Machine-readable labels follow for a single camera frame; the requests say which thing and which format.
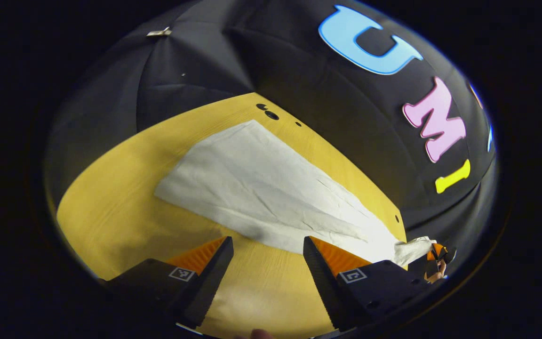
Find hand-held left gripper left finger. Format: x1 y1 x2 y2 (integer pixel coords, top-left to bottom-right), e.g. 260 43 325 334
99 235 235 329

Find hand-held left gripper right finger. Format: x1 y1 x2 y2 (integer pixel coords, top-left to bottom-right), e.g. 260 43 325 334
303 235 434 332

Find white jeans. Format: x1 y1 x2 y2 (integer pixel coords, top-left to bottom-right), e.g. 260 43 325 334
154 119 437 268

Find black backdrop cloth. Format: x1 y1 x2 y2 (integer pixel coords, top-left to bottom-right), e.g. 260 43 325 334
44 0 501 283

